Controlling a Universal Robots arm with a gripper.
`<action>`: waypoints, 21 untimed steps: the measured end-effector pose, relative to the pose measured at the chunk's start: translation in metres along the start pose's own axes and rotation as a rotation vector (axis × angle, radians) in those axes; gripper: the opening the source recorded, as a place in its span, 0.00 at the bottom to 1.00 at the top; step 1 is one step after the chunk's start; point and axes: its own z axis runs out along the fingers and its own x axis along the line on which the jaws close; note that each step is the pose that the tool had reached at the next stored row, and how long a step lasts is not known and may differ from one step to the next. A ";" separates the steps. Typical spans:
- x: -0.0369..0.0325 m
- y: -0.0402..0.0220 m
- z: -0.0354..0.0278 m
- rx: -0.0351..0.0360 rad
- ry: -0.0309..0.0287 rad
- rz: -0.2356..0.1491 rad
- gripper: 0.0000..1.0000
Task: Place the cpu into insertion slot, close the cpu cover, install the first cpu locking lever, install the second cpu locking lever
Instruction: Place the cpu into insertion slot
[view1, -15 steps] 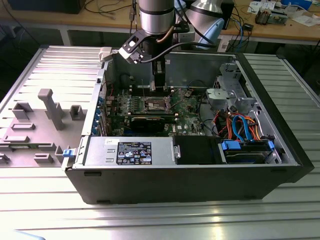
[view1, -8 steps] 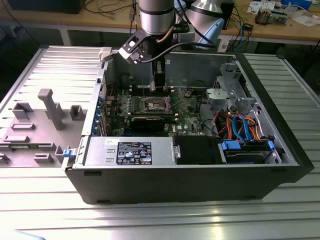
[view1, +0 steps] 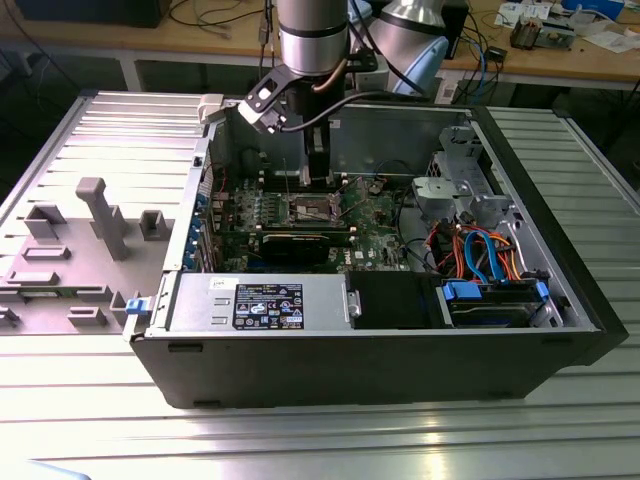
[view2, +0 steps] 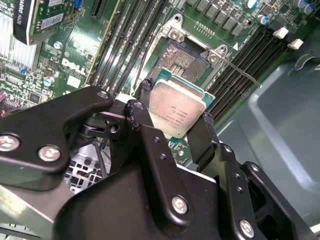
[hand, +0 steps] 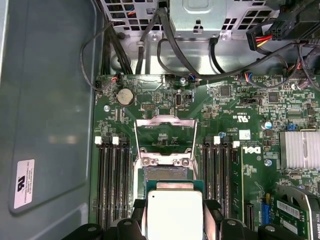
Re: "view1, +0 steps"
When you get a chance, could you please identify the metal wire locking lever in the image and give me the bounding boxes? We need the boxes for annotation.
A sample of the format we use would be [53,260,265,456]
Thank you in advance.
[282,158,296,212]
[343,194,370,219]

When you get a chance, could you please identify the CPU socket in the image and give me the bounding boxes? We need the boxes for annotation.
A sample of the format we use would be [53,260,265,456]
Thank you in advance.
[288,192,347,224]

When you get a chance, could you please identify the black disk bay cover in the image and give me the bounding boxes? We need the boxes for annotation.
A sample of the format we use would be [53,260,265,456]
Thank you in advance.
[349,272,441,329]

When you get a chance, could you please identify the beige case latch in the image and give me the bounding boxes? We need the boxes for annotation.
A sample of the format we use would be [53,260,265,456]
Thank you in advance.
[196,93,227,125]

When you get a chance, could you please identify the green motherboard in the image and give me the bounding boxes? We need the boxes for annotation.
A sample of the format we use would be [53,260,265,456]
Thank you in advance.
[209,169,419,274]

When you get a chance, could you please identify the black graphics card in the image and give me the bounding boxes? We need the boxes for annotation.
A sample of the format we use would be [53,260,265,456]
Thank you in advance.
[260,232,332,267]

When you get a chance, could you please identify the tall black box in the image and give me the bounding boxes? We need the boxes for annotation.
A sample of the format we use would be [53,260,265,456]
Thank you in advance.
[442,0,471,61]

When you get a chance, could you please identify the silver metal drive cage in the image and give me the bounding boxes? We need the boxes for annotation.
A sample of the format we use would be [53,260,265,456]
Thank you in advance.
[412,124,524,236]

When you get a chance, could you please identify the white printed paper sheet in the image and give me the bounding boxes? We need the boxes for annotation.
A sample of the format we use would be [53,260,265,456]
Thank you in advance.
[494,2,524,27]

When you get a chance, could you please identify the brown heat sink block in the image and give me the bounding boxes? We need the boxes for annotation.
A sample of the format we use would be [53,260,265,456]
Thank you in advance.
[509,13,540,51]

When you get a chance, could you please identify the wooden desk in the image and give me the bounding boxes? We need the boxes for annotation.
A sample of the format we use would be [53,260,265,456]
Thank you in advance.
[0,0,640,94]

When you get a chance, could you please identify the silver power supply with label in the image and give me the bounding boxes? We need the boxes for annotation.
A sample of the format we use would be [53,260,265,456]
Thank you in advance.
[167,272,351,334]

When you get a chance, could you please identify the green circuit board device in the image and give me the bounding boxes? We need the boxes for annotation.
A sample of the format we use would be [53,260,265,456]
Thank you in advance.
[537,18,576,51]

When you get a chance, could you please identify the wide black box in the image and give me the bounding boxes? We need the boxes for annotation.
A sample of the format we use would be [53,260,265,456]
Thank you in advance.
[14,0,164,30]

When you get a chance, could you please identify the black and grey PC case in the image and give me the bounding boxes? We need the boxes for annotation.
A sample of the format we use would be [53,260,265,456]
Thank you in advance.
[122,93,630,411]

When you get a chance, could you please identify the hard disk in blue carrier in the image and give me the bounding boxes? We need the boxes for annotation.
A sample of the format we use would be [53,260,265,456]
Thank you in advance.
[435,278,552,330]

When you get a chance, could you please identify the grey parts rack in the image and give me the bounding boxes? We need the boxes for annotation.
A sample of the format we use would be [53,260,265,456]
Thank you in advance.
[0,177,176,336]

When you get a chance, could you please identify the blue box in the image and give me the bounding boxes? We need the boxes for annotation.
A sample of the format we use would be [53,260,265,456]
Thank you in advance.
[559,0,626,22]

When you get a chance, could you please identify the white paper stack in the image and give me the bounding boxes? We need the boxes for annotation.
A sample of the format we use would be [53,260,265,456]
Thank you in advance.
[582,28,640,54]

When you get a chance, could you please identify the pale blue object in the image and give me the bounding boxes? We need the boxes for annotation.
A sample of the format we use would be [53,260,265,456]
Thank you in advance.
[27,458,99,480]

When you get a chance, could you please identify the black camera cable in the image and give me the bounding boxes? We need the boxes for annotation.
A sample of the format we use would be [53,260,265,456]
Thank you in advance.
[274,92,436,134]

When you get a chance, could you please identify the white camera on black bracket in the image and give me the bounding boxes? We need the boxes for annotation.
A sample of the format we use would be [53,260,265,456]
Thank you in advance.
[237,66,292,135]

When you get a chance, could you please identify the thin red wire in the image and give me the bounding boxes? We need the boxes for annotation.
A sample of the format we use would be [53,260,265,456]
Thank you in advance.
[198,160,229,196]

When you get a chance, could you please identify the thin black looped cable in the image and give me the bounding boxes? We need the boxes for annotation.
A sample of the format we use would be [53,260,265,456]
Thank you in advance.
[394,189,431,274]

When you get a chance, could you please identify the blue hanging cable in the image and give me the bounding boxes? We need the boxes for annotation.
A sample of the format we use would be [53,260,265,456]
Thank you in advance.
[469,34,501,104]

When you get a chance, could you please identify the red flat wire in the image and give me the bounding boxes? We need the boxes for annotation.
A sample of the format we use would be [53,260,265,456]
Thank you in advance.
[427,222,454,274]

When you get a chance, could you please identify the blue flat wire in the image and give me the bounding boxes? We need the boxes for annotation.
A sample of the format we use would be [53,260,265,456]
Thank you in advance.
[463,228,507,286]

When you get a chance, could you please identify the orange wire bundle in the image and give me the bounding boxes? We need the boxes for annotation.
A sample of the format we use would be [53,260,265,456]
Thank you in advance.
[439,224,524,281]

